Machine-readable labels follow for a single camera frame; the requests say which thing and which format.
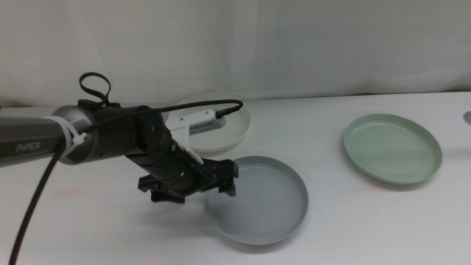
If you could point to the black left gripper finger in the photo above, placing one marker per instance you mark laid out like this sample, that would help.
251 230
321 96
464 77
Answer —
227 169
228 187

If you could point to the cream shallow plastic bowl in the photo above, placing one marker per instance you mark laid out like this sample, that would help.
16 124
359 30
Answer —
230 136

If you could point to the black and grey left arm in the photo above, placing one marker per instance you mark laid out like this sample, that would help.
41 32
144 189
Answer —
29 132

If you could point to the grey shallow plastic bowl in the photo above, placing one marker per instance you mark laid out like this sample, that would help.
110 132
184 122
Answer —
265 206

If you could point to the white zip tie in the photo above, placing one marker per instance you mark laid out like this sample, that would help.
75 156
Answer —
71 134

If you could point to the white curtain backdrop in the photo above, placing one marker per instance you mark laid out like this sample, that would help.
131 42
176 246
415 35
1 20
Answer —
294 44

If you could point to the green shallow plastic bowl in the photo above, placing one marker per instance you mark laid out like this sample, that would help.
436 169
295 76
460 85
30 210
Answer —
393 147

